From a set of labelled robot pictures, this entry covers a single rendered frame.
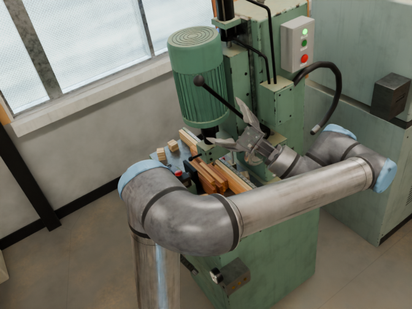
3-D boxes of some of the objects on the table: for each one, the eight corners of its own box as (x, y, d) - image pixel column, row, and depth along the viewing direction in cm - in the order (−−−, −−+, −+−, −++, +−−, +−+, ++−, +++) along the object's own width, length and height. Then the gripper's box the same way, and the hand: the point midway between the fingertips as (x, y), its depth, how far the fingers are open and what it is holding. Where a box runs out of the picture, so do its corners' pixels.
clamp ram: (174, 183, 156) (170, 167, 150) (189, 175, 159) (185, 159, 153) (185, 195, 150) (181, 179, 144) (200, 186, 153) (197, 170, 147)
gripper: (297, 128, 104) (239, 87, 105) (255, 184, 106) (198, 144, 107) (292, 129, 113) (239, 91, 114) (254, 181, 114) (202, 143, 115)
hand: (220, 117), depth 113 cm, fingers open, 14 cm apart
